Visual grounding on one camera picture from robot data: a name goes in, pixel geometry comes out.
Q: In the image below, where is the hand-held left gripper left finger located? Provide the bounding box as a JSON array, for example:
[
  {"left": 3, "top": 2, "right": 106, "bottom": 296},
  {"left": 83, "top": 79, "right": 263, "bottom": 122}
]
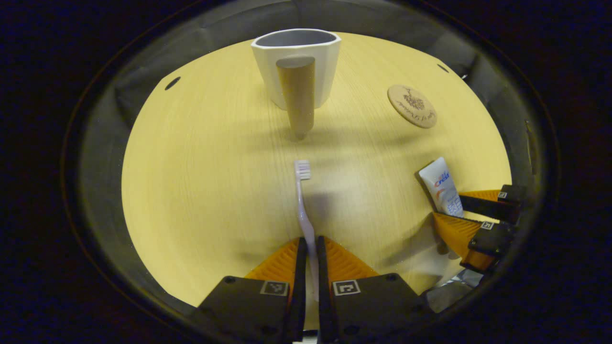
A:
[{"left": 197, "top": 237, "right": 307, "bottom": 343}]

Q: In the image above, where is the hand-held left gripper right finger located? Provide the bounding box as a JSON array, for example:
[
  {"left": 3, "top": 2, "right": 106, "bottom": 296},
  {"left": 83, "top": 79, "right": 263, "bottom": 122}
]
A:
[{"left": 317, "top": 236, "right": 434, "bottom": 344}]

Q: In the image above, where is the white toothpaste tube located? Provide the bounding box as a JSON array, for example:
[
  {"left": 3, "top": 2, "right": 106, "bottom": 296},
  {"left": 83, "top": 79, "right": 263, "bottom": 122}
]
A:
[{"left": 418, "top": 157, "right": 465, "bottom": 219}]

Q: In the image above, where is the pale purple toothbrush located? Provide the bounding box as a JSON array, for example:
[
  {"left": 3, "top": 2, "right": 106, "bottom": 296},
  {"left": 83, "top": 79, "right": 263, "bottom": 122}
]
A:
[{"left": 294, "top": 160, "right": 320, "bottom": 302}]

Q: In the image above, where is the round wooden coaster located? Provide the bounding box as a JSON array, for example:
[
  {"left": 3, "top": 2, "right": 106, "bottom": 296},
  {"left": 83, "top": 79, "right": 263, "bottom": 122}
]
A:
[{"left": 387, "top": 85, "right": 438, "bottom": 129}]

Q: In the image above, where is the white cup with wooden handle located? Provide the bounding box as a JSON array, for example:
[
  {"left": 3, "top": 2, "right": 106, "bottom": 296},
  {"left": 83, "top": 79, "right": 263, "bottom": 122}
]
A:
[{"left": 251, "top": 29, "right": 342, "bottom": 141}]

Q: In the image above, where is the light wooden desktop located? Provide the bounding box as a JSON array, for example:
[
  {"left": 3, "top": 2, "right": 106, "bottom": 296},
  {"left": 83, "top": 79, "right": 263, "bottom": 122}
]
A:
[{"left": 121, "top": 32, "right": 513, "bottom": 330}]

